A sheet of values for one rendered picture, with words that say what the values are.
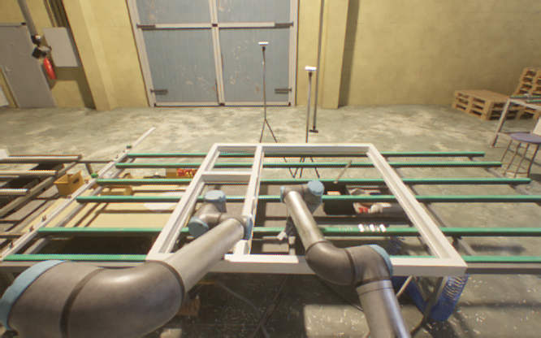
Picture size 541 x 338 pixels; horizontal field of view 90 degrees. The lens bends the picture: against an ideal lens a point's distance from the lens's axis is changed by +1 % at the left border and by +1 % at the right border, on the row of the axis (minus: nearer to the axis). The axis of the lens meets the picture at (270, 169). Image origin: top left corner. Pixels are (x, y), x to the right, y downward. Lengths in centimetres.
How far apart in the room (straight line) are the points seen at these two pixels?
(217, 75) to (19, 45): 507
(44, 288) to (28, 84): 964
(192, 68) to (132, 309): 742
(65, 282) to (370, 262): 80
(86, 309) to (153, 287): 10
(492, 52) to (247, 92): 635
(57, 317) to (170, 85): 764
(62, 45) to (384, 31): 800
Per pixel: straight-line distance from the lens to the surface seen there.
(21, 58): 1000
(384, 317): 96
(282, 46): 744
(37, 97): 1010
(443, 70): 876
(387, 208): 231
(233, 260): 134
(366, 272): 97
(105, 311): 53
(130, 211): 240
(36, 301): 59
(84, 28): 841
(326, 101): 742
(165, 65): 801
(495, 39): 929
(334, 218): 217
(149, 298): 53
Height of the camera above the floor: 190
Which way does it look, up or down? 27 degrees down
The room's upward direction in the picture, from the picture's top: 1 degrees counter-clockwise
